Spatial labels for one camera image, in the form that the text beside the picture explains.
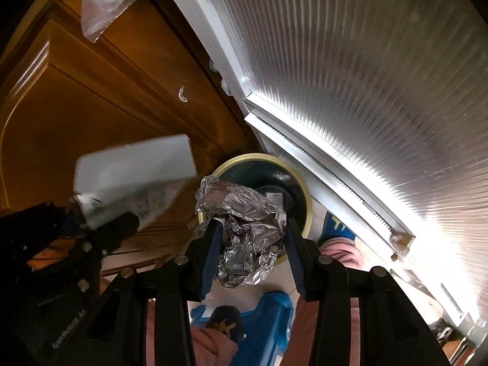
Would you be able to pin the brown wooden cabinet door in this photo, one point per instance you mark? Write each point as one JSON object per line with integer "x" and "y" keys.
{"x": 63, "y": 96}

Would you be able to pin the aluminium foil ball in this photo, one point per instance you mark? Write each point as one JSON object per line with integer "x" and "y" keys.
{"x": 253, "y": 230}

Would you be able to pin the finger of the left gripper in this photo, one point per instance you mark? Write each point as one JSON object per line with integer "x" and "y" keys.
{"x": 107, "y": 238}

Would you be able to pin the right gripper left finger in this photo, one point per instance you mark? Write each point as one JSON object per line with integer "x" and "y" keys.
{"x": 203, "y": 258}

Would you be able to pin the white milk carton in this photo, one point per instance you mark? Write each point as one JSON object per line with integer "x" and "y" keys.
{"x": 143, "y": 178}

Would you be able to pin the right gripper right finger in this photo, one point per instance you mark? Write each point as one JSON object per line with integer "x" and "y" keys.
{"x": 303, "y": 257}

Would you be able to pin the blue slipper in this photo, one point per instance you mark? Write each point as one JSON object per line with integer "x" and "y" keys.
{"x": 251, "y": 323}

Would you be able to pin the brown ceramic jar bin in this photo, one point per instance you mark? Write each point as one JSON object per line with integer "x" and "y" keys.
{"x": 273, "y": 178}

